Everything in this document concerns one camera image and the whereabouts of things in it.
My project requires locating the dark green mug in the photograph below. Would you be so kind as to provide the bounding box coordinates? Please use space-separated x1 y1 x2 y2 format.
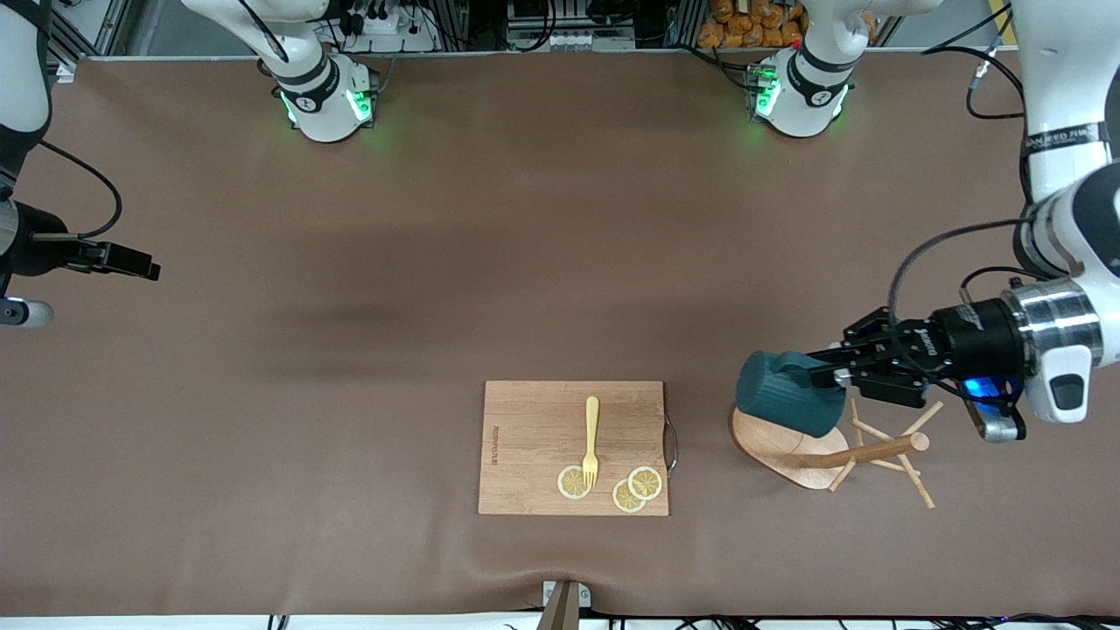
735 350 850 438

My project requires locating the wooden mug rack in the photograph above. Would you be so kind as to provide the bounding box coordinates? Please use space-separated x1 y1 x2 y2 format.
731 398 945 511

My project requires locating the yellow plastic fork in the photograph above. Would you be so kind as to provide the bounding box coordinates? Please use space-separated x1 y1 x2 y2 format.
582 396 601 488

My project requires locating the brown table mat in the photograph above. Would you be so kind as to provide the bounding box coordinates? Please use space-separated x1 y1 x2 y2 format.
0 48 1120 618

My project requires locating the orange snack bag pile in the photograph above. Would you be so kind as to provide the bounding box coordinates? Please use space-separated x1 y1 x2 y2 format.
697 0 878 50

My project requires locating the white power strip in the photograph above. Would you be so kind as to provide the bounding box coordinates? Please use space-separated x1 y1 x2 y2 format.
337 7 438 53

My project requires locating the wooden cutting board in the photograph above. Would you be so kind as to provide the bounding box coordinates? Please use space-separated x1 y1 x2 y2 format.
479 380 679 517

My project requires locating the grey power strip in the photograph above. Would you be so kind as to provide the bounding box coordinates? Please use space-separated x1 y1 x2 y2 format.
507 26 638 53

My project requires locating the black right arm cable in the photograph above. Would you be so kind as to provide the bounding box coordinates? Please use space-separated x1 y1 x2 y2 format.
33 140 123 242

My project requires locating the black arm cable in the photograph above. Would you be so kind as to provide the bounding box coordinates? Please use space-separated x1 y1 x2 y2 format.
33 140 123 242
888 0 1038 403

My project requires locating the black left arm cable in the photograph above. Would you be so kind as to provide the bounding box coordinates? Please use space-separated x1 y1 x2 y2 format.
888 0 1038 403

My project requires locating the aluminium profile frame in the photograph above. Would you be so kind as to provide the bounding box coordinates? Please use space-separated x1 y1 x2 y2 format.
48 0 123 71

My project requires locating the metal camera bracket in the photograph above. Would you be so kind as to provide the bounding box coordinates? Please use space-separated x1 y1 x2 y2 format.
535 579 592 630

